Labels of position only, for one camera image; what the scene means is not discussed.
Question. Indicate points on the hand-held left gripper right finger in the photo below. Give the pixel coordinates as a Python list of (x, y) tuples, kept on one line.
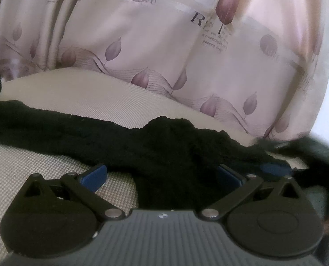
[(228, 176)]

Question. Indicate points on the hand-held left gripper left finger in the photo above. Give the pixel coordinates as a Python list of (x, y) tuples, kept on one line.
[(95, 176)]

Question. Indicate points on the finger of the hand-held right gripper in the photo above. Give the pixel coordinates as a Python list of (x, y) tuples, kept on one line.
[(275, 169)]

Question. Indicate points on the black knitted garment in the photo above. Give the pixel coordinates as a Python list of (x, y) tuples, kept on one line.
[(164, 155)]

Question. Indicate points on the pink leaf print curtain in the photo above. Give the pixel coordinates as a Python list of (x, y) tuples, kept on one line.
[(164, 47)]

